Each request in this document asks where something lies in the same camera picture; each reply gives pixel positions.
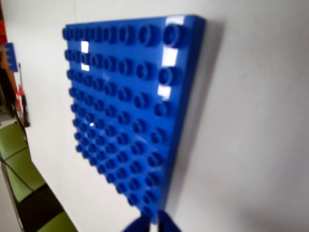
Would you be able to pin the small blue studded brick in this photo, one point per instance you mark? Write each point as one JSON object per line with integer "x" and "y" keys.
{"x": 10, "y": 58}

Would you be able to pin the red orange background object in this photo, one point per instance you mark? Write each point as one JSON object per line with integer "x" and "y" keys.
{"x": 2, "y": 26}

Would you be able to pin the green chair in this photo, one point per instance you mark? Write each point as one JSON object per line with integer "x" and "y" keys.
{"x": 17, "y": 142}

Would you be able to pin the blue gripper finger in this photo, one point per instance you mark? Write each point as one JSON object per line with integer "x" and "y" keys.
{"x": 169, "y": 224}
{"x": 143, "y": 224}

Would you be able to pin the blue 8x8 studded baseplate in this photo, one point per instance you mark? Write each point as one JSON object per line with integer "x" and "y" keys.
{"x": 125, "y": 96}

